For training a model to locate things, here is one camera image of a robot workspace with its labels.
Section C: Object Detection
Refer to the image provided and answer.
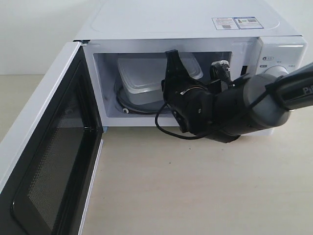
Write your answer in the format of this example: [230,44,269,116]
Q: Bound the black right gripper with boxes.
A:
[162,49,214,134]

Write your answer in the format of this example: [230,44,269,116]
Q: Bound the white plastic food container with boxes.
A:
[116,52,204,105]

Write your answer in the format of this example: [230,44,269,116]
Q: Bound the white microwave door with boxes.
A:
[0,41,103,235]

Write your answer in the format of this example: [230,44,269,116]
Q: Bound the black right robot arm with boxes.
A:
[161,50,313,143]

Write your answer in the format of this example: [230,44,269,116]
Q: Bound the glass microwave turntable plate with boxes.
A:
[114,82,164,115]

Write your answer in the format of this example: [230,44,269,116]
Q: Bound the printed paper instruction sheet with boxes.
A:
[212,17,264,30]

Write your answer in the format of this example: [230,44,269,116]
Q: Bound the white Midea microwave oven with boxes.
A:
[75,0,308,128]

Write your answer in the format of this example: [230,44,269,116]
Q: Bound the upper white control knob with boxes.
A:
[264,66,289,78]

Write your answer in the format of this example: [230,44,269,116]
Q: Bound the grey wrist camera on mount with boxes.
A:
[209,60,233,91]

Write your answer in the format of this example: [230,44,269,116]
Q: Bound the black camera cable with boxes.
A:
[155,100,211,141]

